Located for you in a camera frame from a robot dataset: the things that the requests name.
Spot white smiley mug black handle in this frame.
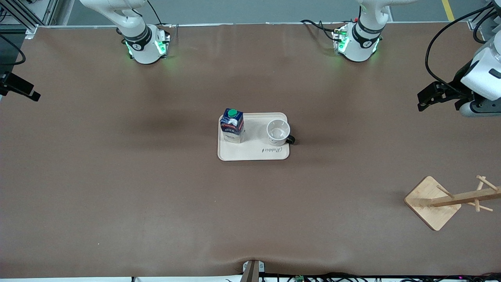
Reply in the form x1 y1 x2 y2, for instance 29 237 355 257
267 119 296 146

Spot blue milk carton green cap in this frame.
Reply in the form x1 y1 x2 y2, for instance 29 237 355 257
220 108 245 144

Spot wooden mug tree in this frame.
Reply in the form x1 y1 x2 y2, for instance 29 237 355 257
404 175 501 231

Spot brown table cover mat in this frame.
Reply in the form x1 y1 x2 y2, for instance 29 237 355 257
0 23 501 279

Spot cream rabbit print tray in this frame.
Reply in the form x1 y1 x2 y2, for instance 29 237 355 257
218 112 290 161

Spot metal table clamp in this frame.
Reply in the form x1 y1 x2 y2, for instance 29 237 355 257
241 260 266 282

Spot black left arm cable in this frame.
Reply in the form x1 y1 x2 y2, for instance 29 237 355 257
425 2 501 90

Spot aluminium frame strut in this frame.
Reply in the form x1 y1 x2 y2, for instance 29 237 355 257
467 0 501 32
0 0 60 39

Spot black left base cables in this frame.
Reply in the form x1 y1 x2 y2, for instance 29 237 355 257
300 19 342 42

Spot black right base cable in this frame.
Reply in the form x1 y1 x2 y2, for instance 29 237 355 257
147 0 163 26

